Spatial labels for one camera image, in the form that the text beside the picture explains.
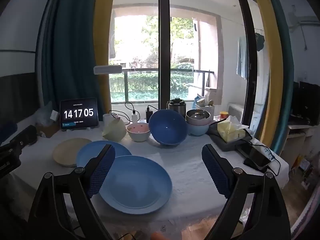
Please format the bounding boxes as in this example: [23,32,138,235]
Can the black smartphone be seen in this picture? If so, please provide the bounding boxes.
[236,142,272,170]

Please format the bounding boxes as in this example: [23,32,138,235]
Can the pink speckled bowl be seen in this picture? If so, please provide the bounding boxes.
[126,122,151,142]

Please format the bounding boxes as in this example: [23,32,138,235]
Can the dark blue bowl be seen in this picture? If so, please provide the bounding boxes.
[149,109,188,147]

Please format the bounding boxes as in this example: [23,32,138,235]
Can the grey tray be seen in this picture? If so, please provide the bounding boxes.
[209,120,253,152]

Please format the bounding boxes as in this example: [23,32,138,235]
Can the white cylindrical device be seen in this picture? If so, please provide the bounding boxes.
[103,113,119,130]

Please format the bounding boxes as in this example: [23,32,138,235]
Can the steel thermos jug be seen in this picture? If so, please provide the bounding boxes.
[167,98,187,118]

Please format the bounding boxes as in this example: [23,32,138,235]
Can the cream plate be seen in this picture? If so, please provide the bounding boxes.
[52,138,92,168]

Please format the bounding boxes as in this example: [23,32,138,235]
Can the cream bowl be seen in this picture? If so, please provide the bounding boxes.
[102,118,127,142]

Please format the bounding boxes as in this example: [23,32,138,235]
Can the pale pink bowl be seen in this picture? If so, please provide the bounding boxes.
[187,119,211,127]

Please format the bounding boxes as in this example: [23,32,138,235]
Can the teal curtain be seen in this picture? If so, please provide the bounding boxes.
[41,0,105,130]
[264,0,294,151]

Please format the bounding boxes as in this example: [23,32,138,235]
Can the wooden side shelf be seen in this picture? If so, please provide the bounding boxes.
[279,124,312,172]

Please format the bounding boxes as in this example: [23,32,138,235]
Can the person's right hand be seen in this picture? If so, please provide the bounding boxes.
[151,231,172,240]

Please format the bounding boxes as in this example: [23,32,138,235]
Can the yellow tissue pack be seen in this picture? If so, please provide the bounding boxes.
[217,115,247,143]

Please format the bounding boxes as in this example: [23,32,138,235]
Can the light blue plate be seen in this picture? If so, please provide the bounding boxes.
[76,140,132,168]
[99,155,173,215]

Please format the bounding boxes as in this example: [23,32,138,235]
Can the clear plastic bag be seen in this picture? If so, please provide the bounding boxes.
[35,101,60,128]

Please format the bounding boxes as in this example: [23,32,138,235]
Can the white bucket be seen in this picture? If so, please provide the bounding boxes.
[200,104,216,117]

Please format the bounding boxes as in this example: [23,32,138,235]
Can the light blue hanging towel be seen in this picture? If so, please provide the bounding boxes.
[236,36,249,80]

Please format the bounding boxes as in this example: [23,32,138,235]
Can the cardboard box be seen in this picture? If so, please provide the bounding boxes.
[37,122,60,138]

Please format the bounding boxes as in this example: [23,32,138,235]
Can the dark window frame post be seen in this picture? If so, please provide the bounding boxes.
[158,0,171,110]

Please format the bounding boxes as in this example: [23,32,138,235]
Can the yellow curtain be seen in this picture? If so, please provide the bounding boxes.
[246,0,284,143]
[94,0,118,115]

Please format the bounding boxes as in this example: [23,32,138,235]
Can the dark teal hanging hat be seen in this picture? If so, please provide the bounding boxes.
[254,31,265,52]

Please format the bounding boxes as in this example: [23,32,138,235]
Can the black phone cable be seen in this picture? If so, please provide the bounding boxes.
[250,142,282,176]

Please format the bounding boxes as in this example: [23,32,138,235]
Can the balcony railing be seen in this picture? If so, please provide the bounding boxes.
[109,68,216,103]

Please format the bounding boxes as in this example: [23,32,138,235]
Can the black monitor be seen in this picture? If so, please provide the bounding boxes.
[292,81,320,126]

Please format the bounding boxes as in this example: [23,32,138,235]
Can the tablet with clock display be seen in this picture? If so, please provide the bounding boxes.
[59,97,99,132]

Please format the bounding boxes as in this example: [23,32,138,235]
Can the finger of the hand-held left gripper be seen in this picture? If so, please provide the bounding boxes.
[9,124,38,147]

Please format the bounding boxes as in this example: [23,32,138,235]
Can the black power bank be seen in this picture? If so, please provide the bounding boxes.
[243,156,268,173]

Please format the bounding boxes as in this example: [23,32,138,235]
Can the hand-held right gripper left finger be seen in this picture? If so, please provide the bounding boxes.
[26,144,118,240]

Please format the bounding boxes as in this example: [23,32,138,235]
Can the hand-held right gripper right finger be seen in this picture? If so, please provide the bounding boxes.
[201,144,292,240]

